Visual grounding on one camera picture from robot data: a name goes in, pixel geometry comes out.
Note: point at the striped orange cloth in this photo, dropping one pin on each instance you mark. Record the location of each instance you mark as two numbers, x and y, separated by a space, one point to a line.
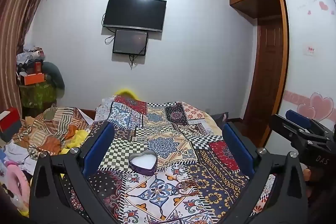
50 127

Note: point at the dark pillow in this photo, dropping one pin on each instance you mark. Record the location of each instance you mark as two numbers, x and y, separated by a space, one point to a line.
219 117

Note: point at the purple heart-shaped tin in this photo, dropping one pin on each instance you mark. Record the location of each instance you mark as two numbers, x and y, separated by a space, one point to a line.
143 163

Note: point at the person's right forearm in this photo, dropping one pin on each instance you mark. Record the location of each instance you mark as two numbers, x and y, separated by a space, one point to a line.
319 190

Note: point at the grey-green cushion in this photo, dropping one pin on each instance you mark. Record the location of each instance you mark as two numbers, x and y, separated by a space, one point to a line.
55 77

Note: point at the small black wall monitor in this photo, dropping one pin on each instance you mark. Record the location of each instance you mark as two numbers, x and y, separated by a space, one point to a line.
130 41

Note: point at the red box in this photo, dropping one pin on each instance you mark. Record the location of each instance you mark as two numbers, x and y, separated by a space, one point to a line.
9 121

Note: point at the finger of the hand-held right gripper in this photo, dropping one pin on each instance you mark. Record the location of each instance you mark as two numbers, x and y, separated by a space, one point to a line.
298 119
283 125

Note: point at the brown striped curtain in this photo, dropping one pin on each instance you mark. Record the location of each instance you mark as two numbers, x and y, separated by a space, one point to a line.
18 16

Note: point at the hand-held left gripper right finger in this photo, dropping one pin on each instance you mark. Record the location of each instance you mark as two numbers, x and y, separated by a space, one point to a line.
236 146

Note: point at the black wall television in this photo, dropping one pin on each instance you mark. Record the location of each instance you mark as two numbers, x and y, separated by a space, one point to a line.
134 13

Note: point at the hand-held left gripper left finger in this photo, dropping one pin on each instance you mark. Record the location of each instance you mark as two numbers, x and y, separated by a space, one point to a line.
101 146

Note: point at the orange box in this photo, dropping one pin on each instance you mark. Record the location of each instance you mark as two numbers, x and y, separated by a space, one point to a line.
32 79

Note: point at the patchwork patterned blanket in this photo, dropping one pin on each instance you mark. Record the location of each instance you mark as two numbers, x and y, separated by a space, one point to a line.
168 129

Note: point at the yellow cloth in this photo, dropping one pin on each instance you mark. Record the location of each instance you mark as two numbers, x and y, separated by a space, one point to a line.
77 140

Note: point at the green patterned cabinet cover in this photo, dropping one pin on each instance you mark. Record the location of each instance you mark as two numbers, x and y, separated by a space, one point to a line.
39 95

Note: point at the brown wooden door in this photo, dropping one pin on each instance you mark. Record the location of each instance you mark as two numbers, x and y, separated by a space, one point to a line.
267 77

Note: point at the pile of clutter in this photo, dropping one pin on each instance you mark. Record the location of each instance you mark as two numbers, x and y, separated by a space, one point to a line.
29 58

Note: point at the yellow pillow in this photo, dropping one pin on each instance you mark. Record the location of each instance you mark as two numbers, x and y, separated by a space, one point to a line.
126 92

